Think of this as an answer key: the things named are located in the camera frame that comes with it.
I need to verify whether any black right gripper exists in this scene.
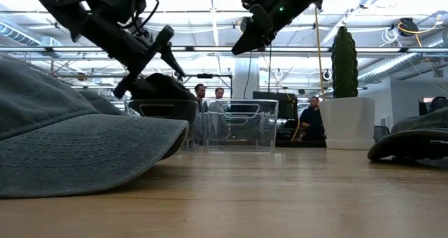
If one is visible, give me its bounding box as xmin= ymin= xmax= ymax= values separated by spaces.
xmin=230 ymin=0 xmax=309 ymax=56

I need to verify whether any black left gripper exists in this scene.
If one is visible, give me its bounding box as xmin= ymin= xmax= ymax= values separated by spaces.
xmin=82 ymin=13 xmax=187 ymax=99

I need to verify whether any dark grey denim cap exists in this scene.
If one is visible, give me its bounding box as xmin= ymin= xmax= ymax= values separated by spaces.
xmin=127 ymin=72 xmax=197 ymax=122
xmin=367 ymin=106 xmax=448 ymax=162

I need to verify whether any blue-grey denim cap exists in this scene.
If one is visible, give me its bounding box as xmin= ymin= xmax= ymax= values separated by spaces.
xmin=78 ymin=89 xmax=124 ymax=116
xmin=0 ymin=57 xmax=190 ymax=200

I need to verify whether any person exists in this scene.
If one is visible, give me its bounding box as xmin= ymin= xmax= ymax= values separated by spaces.
xmin=193 ymin=83 xmax=208 ymax=113
xmin=299 ymin=96 xmax=326 ymax=142
xmin=208 ymin=87 xmax=229 ymax=113

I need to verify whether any clear plastic bin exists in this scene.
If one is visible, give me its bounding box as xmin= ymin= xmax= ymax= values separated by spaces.
xmin=202 ymin=98 xmax=280 ymax=153
xmin=124 ymin=98 xmax=199 ymax=151

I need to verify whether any green cactus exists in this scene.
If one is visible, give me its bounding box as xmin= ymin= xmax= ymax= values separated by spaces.
xmin=330 ymin=25 xmax=360 ymax=99

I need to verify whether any white hexagonal plant pot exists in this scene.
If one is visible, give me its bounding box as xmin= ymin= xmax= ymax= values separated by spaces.
xmin=318 ymin=97 xmax=377 ymax=151

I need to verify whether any long ceiling light bar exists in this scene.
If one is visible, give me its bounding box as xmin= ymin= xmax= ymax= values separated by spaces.
xmin=0 ymin=45 xmax=448 ymax=54

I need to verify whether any grey mesh chair back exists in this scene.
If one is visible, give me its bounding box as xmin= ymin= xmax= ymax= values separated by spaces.
xmin=373 ymin=125 xmax=391 ymax=143

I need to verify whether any black ceiling cable reel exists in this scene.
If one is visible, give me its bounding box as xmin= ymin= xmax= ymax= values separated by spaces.
xmin=239 ymin=16 xmax=253 ymax=34
xmin=398 ymin=17 xmax=420 ymax=38

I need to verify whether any black camera gantry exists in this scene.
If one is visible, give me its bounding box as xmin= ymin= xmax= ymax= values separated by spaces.
xmin=176 ymin=73 xmax=234 ymax=99

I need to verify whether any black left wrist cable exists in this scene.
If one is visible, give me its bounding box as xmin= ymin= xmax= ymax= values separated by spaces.
xmin=137 ymin=0 xmax=160 ymax=34

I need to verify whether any yellow hanging cable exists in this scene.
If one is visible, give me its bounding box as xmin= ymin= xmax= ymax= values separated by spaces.
xmin=314 ymin=6 xmax=326 ymax=101

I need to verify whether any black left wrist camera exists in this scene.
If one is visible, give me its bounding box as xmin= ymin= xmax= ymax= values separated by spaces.
xmin=99 ymin=0 xmax=148 ymax=26

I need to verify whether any silver ventilation duct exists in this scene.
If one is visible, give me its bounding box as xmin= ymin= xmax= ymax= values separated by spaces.
xmin=0 ymin=20 xmax=43 ymax=47
xmin=356 ymin=31 xmax=448 ymax=85

